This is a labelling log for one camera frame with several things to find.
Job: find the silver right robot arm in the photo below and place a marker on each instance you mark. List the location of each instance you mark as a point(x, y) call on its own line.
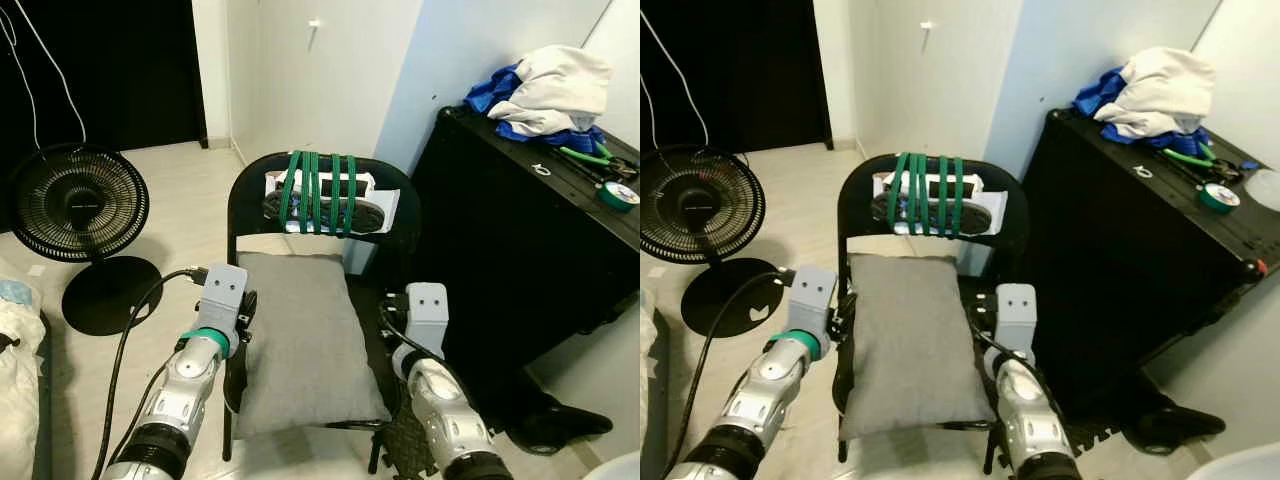
point(1025, 410)
point(445, 410)

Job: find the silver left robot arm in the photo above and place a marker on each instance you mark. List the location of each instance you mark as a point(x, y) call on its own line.
point(765, 390)
point(185, 385)

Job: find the grey pillow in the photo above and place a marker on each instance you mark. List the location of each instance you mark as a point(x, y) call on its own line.
point(310, 340)
point(910, 340)

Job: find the black folding chair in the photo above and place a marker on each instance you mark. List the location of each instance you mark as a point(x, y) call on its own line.
point(1010, 200)
point(250, 190)

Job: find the white and black device box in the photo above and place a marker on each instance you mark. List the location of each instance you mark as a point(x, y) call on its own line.
point(378, 210)
point(985, 210)

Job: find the black cabinet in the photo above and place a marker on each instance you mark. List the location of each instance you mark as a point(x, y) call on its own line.
point(1120, 250)
point(500, 250)

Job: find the black foam floor mat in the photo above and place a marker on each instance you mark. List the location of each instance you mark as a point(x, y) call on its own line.
point(1090, 432)
point(400, 445)

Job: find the black floor fan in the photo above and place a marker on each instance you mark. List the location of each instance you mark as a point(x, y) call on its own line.
point(700, 205)
point(75, 200)

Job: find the black glossy stand foot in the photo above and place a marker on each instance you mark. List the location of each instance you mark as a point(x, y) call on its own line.
point(1180, 425)
point(560, 425)

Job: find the white crumpled bedding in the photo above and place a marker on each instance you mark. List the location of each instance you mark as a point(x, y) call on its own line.
point(644, 350)
point(18, 400)

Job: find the light blue cloth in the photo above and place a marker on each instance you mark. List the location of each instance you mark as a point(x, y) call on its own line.
point(15, 290)

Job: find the green tape roll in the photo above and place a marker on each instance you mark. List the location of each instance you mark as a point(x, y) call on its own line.
point(612, 198)
point(1212, 200)

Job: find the blue crumpled cloth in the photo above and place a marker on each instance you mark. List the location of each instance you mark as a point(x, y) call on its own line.
point(1100, 95)
point(495, 90)

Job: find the white rounded object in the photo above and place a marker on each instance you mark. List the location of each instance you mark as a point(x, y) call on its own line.
point(1240, 465)
point(620, 468)

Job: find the white crumpled cloth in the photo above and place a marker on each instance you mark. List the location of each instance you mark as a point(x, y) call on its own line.
point(1165, 90)
point(560, 85)

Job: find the white round lid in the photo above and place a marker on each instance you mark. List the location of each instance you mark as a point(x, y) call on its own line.
point(1262, 190)

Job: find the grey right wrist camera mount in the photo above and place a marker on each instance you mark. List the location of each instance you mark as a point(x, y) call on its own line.
point(428, 315)
point(1015, 315)

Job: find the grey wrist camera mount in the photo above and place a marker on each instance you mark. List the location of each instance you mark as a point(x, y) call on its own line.
point(428, 315)
point(222, 295)
point(1015, 315)
point(812, 295)

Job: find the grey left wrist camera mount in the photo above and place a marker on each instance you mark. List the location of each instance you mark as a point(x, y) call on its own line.
point(812, 295)
point(222, 295)

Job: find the white wall hook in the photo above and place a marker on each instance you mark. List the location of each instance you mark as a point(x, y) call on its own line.
point(315, 25)
point(929, 27)

